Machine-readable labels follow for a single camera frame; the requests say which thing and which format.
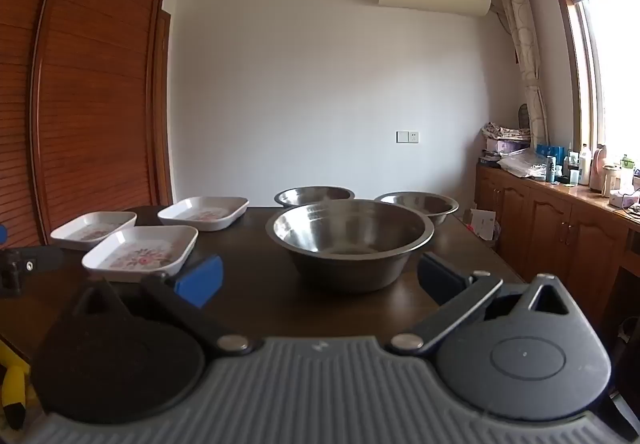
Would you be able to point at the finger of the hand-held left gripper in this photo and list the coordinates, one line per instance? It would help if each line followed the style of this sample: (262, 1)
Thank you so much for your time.
(42, 260)
(2, 234)

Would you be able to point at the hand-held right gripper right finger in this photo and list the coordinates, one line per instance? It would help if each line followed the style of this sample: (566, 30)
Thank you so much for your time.
(440, 280)

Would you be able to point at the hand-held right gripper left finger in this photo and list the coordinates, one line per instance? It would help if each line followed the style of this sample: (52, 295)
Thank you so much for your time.
(200, 281)

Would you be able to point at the white floral plate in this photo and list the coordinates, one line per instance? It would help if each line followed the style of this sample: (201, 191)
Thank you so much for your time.
(140, 254)
(90, 230)
(202, 213)

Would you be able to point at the small steel bowl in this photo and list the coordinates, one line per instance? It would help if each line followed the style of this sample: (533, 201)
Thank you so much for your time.
(310, 196)
(425, 206)

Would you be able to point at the large steel bowl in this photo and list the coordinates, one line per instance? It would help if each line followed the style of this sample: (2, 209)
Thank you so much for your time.
(350, 244)

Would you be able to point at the white cardboard box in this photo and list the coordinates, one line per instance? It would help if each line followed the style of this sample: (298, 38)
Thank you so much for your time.
(481, 224)

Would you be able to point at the wooden low cabinet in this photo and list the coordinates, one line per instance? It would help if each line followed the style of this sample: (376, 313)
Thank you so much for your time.
(550, 224)

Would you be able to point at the stack of books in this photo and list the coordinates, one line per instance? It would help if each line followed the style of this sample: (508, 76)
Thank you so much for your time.
(490, 159)

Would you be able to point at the clear plastic bag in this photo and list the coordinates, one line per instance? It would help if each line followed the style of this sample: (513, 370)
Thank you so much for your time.
(522, 163)

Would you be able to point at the purple box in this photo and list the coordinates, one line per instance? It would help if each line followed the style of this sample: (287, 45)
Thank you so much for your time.
(505, 146)

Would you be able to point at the wooden slatted wardrobe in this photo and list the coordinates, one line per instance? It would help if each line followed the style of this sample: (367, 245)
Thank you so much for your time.
(90, 98)

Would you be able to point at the white bottle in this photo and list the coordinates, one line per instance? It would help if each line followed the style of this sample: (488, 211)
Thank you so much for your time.
(585, 166)

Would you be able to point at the pink thermos jug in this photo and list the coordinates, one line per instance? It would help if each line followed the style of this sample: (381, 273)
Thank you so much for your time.
(598, 168)

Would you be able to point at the white cup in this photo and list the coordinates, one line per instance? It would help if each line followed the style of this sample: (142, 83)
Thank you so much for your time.
(611, 180)

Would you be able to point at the tissue box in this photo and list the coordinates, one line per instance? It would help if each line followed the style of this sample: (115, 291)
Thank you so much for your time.
(625, 200)

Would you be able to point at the green lid bottle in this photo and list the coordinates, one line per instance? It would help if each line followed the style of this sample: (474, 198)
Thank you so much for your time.
(627, 173)

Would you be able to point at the patterned curtain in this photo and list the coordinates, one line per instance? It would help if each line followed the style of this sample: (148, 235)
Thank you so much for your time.
(525, 48)

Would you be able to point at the window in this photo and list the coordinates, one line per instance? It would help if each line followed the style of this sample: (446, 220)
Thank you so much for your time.
(615, 73)

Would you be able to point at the white wall socket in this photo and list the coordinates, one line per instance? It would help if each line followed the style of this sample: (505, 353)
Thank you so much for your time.
(407, 137)

